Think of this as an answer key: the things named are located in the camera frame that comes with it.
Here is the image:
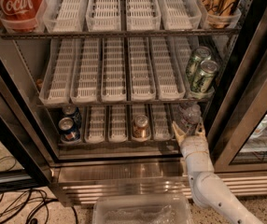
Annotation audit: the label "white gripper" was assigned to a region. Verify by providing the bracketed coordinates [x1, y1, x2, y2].
[172, 119, 214, 174]

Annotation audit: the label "clear water bottle front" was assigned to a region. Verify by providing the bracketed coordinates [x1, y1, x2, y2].
[176, 103, 202, 135]

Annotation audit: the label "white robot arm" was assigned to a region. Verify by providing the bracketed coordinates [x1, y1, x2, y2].
[172, 120, 263, 224]

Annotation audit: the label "glass fridge door right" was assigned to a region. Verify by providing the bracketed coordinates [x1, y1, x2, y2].
[205, 0, 267, 173]

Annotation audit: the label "glass fridge door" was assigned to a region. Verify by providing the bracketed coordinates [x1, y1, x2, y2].
[0, 31, 53, 195]
[205, 0, 267, 173]

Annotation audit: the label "glass fridge door left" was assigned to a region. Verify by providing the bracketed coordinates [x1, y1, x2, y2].
[0, 31, 53, 195]

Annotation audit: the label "white tray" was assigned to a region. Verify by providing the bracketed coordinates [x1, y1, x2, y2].
[158, 0, 202, 30]
[150, 105, 173, 141]
[101, 38, 127, 102]
[131, 105, 151, 142]
[149, 37, 185, 100]
[86, 0, 121, 32]
[43, 0, 88, 33]
[84, 106, 105, 144]
[70, 38, 100, 105]
[108, 105, 128, 143]
[126, 0, 162, 31]
[39, 39, 76, 105]
[128, 37, 156, 101]

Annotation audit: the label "copper brown can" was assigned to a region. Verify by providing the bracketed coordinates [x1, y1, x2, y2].
[133, 115, 149, 138]

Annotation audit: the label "green can front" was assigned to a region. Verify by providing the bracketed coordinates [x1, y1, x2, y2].
[190, 60, 219, 92]

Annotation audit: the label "green can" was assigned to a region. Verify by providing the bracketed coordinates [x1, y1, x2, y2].
[190, 60, 219, 92]
[186, 46, 212, 81]

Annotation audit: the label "white can behind door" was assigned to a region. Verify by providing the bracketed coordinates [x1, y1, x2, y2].
[250, 115, 267, 139]

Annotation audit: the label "clear tray middle right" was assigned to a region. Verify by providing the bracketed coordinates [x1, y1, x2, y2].
[170, 35, 216, 100]

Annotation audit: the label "clear tray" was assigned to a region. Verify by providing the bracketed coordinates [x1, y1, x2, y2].
[170, 35, 216, 100]
[189, 0, 243, 30]
[0, 0, 49, 34]

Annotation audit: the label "green can rear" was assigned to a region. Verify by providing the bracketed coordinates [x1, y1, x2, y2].
[186, 46, 212, 81]

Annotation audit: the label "clear plastic bin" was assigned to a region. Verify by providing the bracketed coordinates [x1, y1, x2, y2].
[92, 194, 194, 224]

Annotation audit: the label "blue can front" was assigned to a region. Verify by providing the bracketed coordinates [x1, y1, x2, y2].
[59, 118, 80, 142]

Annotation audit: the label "blue can rear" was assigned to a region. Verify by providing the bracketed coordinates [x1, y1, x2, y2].
[63, 105, 82, 128]

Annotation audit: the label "clear tray top right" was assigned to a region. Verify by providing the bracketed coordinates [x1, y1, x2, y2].
[189, 0, 243, 30]

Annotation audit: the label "gold patterned can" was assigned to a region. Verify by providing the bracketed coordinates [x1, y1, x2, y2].
[198, 0, 247, 29]

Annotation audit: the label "clear tray top left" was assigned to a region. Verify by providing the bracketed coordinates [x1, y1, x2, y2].
[0, 0, 49, 34]

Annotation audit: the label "middle wire shelf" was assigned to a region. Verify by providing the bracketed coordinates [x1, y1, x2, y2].
[36, 98, 210, 108]

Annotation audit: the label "wire shelf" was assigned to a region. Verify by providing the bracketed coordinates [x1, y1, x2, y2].
[0, 28, 240, 40]
[36, 98, 210, 108]

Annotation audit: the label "top wire shelf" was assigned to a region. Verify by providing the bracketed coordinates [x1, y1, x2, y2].
[0, 28, 240, 40]

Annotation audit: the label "black cables on floor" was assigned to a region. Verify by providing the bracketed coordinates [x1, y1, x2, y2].
[0, 138, 79, 224]

